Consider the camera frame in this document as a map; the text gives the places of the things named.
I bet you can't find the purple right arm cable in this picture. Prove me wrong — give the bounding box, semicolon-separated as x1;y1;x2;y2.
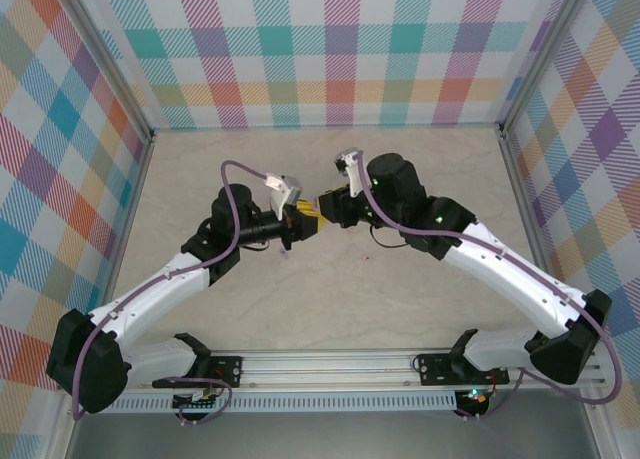
355;149;624;423

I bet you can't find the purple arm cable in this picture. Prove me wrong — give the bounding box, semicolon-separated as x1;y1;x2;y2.
72;159;274;425
355;149;624;423

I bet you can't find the thin black right gripper cable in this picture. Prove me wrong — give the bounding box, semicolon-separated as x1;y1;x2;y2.
368;222;404;249

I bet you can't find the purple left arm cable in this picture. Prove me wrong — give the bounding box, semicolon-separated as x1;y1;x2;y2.
72;159;274;425

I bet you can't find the aluminium right side rail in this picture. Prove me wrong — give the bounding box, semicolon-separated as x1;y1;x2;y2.
497;128;574;310

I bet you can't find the aluminium left side rail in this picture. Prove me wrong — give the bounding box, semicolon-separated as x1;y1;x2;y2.
85;131;157;330

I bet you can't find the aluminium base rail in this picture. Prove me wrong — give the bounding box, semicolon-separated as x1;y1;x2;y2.
54;347;607;393

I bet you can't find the slotted grey cable duct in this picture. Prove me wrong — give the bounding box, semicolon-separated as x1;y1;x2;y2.
79;391;459;414

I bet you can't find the aluminium right corner post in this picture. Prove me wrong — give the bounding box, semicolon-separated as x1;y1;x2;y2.
494;0;599;140

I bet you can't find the aluminium corner post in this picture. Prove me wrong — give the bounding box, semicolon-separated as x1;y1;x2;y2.
494;0;599;140
58;0;157;145

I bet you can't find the aluminium left corner post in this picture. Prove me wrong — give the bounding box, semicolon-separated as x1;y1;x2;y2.
58;0;157;145

